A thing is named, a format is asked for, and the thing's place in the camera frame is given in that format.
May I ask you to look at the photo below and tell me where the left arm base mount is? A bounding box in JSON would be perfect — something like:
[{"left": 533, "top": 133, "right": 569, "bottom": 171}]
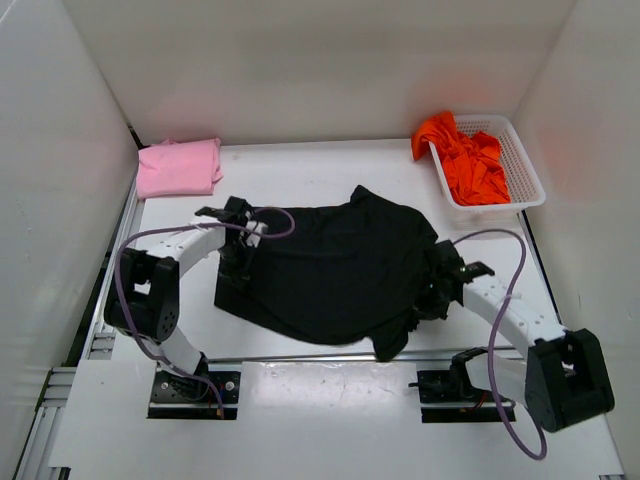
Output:
[{"left": 147, "top": 366, "right": 241, "bottom": 421}]

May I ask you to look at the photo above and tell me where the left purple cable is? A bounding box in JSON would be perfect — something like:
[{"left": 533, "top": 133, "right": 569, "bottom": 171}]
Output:
[{"left": 113, "top": 206, "right": 296, "bottom": 419}]

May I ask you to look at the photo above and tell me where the aluminium frame rail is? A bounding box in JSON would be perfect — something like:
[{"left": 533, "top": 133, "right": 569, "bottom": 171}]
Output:
[{"left": 14, "top": 179, "right": 146, "bottom": 480}]

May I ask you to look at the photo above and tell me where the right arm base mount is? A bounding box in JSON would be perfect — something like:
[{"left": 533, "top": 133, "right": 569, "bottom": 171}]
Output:
[{"left": 408, "top": 370, "right": 501, "bottom": 424}]

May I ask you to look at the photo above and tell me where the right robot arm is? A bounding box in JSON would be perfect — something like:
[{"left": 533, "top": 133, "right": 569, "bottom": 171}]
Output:
[{"left": 414, "top": 241, "right": 615, "bottom": 433}]

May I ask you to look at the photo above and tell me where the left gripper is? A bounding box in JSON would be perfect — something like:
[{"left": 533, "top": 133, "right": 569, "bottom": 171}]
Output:
[{"left": 217, "top": 238, "right": 258, "bottom": 291}]

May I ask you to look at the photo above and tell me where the pink t-shirt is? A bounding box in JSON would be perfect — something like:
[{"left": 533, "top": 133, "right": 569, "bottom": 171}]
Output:
[{"left": 136, "top": 138, "right": 223, "bottom": 200}]

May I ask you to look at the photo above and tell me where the white plastic basket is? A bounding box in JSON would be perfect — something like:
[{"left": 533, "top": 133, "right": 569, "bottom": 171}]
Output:
[{"left": 429, "top": 114, "right": 546, "bottom": 224}]

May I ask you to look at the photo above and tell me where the orange t-shirt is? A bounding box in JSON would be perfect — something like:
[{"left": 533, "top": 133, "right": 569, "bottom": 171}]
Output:
[{"left": 411, "top": 111, "right": 511, "bottom": 207}]

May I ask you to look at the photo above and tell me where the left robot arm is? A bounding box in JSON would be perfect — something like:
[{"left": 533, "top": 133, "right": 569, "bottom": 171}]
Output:
[{"left": 104, "top": 197, "right": 267, "bottom": 400}]

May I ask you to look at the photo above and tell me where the black t-shirt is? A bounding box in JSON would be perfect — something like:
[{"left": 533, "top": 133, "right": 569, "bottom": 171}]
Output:
[{"left": 214, "top": 186, "right": 438, "bottom": 362}]

